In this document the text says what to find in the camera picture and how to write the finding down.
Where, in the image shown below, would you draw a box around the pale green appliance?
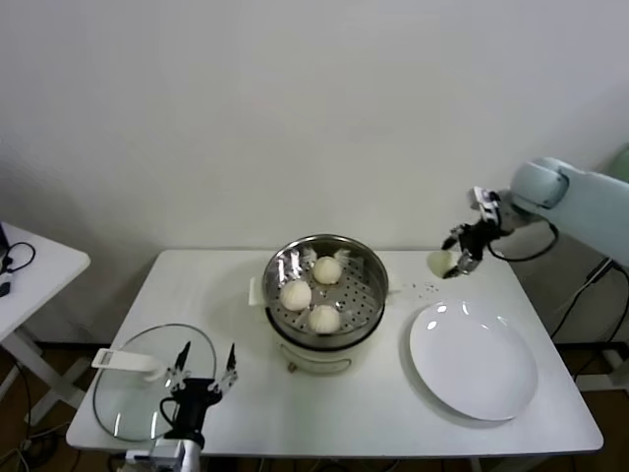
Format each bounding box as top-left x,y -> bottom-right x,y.
608,145 -> 629,186

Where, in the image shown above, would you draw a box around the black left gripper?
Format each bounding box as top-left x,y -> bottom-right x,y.
164,340 -> 241,442

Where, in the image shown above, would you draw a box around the white electric cooker pot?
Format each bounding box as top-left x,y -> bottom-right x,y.
250,287 -> 405,376

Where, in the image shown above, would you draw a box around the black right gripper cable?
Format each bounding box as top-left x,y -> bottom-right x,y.
488,220 -> 561,262

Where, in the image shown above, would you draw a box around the stainless perforated steamer basket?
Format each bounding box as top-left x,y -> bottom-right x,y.
249,234 -> 405,345

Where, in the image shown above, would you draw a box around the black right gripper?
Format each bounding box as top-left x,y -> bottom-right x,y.
441,220 -> 497,280

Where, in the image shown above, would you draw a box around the black looped cable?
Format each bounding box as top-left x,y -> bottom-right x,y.
2,242 -> 38,274

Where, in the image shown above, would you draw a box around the white round plate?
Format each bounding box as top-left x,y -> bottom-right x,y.
409,300 -> 540,422

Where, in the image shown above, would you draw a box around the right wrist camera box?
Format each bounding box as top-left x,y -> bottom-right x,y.
466,185 -> 502,222

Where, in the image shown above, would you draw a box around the small dark crumbs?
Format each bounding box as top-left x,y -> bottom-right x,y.
405,280 -> 439,299

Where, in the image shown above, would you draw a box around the white side table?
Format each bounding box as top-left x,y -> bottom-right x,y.
0,220 -> 92,409

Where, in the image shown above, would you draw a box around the white steamed baozi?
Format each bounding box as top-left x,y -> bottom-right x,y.
307,304 -> 341,334
427,250 -> 458,279
279,279 -> 314,313
313,255 -> 343,286

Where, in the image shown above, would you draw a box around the black power cable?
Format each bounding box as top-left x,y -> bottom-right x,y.
548,255 -> 621,341

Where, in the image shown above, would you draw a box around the glass lid with white handle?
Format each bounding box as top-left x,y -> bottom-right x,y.
91,323 -> 218,442

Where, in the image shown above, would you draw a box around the black floor cable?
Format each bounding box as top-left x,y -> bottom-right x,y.
9,363 -> 36,429

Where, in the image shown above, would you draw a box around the left gripper wire bundle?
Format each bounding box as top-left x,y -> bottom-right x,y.
159,397 -> 181,425

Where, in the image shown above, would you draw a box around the black power adapter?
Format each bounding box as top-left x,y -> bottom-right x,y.
587,256 -> 618,284

